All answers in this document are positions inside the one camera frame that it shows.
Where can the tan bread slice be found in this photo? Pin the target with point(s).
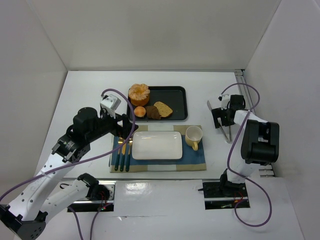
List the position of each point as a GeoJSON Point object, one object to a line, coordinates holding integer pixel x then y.
{"type": "Point", "coordinates": [163, 109]}

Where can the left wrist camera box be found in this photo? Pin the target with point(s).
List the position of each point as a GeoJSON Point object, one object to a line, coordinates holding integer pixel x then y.
{"type": "Point", "coordinates": [110, 102]}

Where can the gold knife green handle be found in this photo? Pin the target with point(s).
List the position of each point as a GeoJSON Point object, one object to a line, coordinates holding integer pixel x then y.
{"type": "Point", "coordinates": [123, 156]}

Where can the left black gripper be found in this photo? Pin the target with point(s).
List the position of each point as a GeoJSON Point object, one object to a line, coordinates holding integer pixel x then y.
{"type": "Point", "coordinates": [125, 125]}

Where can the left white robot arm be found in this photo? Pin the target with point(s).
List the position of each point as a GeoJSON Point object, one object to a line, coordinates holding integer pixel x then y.
{"type": "Point", "coordinates": [28, 214]}

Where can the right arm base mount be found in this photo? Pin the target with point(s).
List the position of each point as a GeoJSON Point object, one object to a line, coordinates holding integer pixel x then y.
{"type": "Point", "coordinates": [224, 194]}

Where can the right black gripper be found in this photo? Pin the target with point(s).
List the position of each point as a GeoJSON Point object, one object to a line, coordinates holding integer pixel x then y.
{"type": "Point", "coordinates": [218, 117]}

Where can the peeled orange mandarin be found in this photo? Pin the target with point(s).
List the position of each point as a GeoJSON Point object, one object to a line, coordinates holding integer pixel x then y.
{"type": "Point", "coordinates": [139, 94]}

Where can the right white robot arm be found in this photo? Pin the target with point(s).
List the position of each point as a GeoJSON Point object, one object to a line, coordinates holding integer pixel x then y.
{"type": "Point", "coordinates": [259, 145]}

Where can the metal serving tongs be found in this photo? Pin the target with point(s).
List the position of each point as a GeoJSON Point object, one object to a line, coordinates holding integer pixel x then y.
{"type": "Point", "coordinates": [227, 137]}

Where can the aluminium frame rail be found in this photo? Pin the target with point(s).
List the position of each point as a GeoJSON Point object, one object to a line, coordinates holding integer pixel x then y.
{"type": "Point", "coordinates": [264, 171]}

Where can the yellow mug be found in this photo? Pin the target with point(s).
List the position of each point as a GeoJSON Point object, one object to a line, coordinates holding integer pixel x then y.
{"type": "Point", "coordinates": [193, 136]}

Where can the black rectangular tray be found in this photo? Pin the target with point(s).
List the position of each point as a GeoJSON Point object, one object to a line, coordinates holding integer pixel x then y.
{"type": "Point", "coordinates": [172, 96]}

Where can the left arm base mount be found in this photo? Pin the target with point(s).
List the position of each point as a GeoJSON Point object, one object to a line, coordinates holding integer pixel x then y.
{"type": "Point", "coordinates": [99, 196]}

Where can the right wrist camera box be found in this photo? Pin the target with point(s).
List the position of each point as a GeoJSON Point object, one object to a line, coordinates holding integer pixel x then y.
{"type": "Point", "coordinates": [224, 101]}

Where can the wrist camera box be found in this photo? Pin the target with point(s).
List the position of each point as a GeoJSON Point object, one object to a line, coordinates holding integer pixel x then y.
{"type": "Point", "coordinates": [110, 102]}
{"type": "Point", "coordinates": [224, 101]}

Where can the brown chocolate croissant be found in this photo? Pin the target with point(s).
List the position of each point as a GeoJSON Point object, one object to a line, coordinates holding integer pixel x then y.
{"type": "Point", "coordinates": [152, 112]}

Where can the small round bun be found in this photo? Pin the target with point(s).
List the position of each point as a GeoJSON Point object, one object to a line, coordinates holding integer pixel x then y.
{"type": "Point", "coordinates": [140, 111]}

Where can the white rectangular plate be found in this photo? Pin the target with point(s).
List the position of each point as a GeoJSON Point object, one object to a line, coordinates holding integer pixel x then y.
{"type": "Point", "coordinates": [157, 145]}

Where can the gold spoon green handle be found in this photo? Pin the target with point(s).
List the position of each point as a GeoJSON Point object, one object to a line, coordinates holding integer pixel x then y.
{"type": "Point", "coordinates": [128, 158]}

